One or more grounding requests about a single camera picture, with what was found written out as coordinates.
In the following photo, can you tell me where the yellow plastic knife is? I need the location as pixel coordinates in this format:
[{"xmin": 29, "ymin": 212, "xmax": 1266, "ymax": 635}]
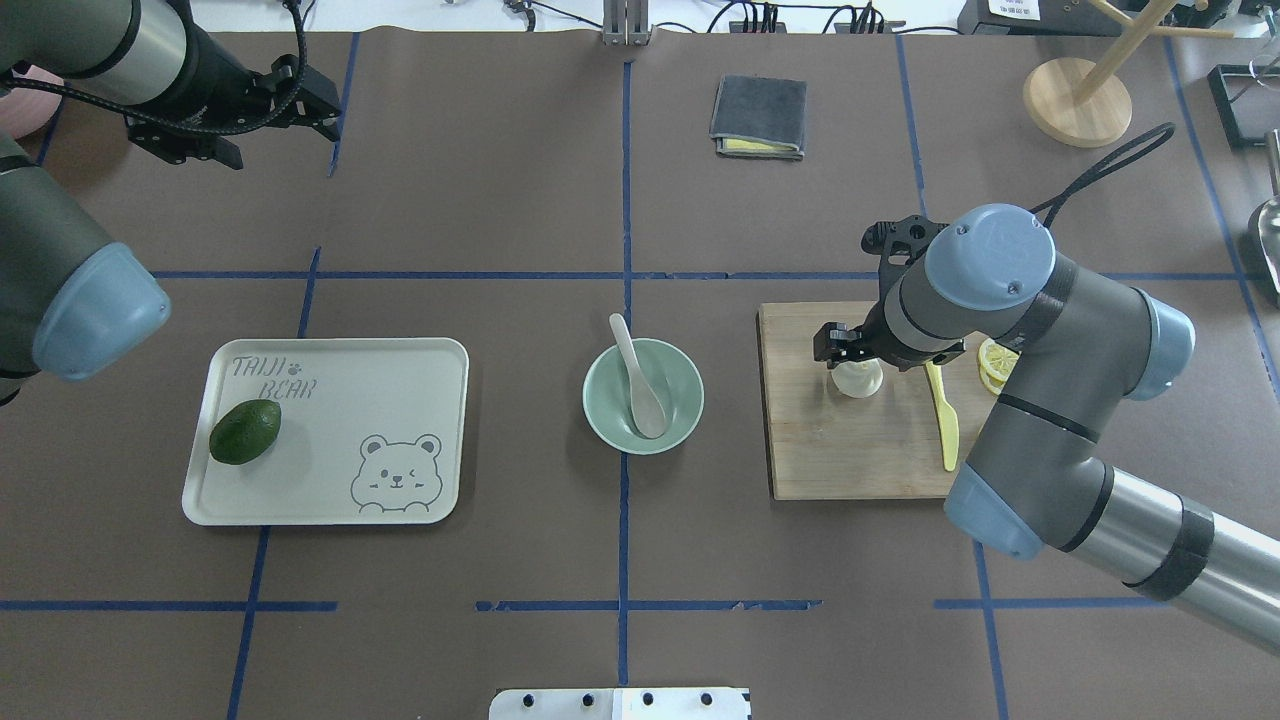
[{"xmin": 924, "ymin": 363, "xmax": 960, "ymax": 471}]

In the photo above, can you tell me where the lemon slice under top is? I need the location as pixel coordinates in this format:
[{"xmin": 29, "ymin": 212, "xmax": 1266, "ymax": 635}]
[{"xmin": 979, "ymin": 372, "xmax": 1007, "ymax": 396}]

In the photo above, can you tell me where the grey folded cloth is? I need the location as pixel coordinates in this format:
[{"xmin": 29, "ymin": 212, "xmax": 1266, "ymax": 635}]
[{"xmin": 709, "ymin": 76, "xmax": 808, "ymax": 161}]

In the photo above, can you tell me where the steel scoop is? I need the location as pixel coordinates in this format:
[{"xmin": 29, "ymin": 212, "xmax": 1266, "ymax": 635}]
[{"xmin": 1245, "ymin": 129, "xmax": 1279, "ymax": 307}]

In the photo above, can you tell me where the wooden cutting board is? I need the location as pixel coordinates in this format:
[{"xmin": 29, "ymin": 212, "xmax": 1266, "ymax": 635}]
[{"xmin": 758, "ymin": 301, "xmax": 955, "ymax": 500}]

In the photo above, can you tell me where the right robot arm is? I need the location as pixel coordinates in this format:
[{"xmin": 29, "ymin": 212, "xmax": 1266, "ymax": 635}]
[{"xmin": 813, "ymin": 202, "xmax": 1279, "ymax": 653}]

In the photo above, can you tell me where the black glass rack tray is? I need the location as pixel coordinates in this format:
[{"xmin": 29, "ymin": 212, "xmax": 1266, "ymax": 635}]
[{"xmin": 1207, "ymin": 61, "xmax": 1279, "ymax": 149}]

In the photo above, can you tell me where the metal camera post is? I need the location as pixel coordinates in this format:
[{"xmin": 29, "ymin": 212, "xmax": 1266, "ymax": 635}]
[{"xmin": 602, "ymin": 0, "xmax": 652, "ymax": 47}]

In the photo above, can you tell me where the white ceramic spoon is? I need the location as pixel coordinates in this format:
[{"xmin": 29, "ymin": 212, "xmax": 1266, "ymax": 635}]
[{"xmin": 609, "ymin": 313, "xmax": 669, "ymax": 439}]

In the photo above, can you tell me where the pink bowl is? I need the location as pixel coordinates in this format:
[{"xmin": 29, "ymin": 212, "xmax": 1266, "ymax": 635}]
[{"xmin": 1, "ymin": 87, "xmax": 61, "ymax": 140}]

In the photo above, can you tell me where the green bowl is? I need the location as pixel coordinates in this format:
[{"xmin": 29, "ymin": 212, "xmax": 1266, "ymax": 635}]
[{"xmin": 582, "ymin": 338, "xmax": 705, "ymax": 456}]

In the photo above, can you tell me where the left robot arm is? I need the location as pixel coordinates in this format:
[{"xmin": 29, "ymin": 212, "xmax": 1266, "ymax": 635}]
[{"xmin": 1, "ymin": 1, "xmax": 340, "ymax": 402}]

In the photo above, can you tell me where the white bear tray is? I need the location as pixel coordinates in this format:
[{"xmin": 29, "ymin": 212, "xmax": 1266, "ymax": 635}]
[{"xmin": 182, "ymin": 338, "xmax": 470, "ymax": 527}]

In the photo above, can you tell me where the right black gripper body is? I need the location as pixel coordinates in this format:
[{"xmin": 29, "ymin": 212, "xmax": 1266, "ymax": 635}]
[{"xmin": 813, "ymin": 215, "xmax": 951, "ymax": 372}]

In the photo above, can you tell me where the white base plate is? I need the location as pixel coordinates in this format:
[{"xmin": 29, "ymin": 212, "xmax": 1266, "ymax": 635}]
[{"xmin": 488, "ymin": 685, "xmax": 753, "ymax": 719}]

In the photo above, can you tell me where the green avocado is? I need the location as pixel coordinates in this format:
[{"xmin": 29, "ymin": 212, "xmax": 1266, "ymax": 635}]
[{"xmin": 207, "ymin": 398, "xmax": 282, "ymax": 465}]

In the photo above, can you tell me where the wooden mug tree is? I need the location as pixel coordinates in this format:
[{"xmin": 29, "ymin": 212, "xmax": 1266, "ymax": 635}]
[{"xmin": 1021, "ymin": 1, "xmax": 1235, "ymax": 149}]

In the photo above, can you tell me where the white steamed bun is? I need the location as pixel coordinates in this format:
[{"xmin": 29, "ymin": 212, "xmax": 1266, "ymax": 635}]
[{"xmin": 829, "ymin": 359, "xmax": 884, "ymax": 398}]

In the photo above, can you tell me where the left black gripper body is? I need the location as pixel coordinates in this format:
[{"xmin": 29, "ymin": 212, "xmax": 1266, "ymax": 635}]
[{"xmin": 125, "ymin": 55, "xmax": 321, "ymax": 170}]

